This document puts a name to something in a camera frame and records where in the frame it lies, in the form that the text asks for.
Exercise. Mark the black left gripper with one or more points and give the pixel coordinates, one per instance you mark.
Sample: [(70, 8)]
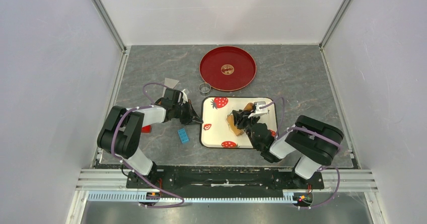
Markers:
[(192, 116)]

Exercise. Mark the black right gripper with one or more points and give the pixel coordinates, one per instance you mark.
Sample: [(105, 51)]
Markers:
[(241, 119)]

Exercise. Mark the white strawberry print tray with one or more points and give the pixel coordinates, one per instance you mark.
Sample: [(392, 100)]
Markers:
[(215, 131)]

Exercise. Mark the wooden rolling pin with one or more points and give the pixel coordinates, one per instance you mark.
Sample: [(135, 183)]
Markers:
[(236, 119)]

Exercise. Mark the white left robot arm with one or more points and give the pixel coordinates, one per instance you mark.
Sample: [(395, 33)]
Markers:
[(120, 133)]

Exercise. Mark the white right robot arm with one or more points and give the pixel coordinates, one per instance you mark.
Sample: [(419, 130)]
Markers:
[(318, 143)]

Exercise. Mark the blue toy brick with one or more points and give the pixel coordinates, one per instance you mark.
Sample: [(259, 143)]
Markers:
[(183, 136)]

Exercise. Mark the red toy brick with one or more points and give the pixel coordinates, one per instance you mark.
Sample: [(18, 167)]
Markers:
[(146, 129)]

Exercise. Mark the round red lacquer tray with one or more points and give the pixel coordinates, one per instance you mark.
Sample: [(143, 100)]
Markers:
[(228, 68)]

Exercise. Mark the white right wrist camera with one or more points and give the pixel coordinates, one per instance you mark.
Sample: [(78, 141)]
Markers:
[(259, 109)]

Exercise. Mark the wooden handled metal scraper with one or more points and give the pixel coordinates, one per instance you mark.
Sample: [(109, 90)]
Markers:
[(170, 83)]

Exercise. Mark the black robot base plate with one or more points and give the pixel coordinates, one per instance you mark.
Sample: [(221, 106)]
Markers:
[(225, 181)]

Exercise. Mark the slotted grey cable duct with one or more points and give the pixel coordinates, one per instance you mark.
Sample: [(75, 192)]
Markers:
[(140, 196)]

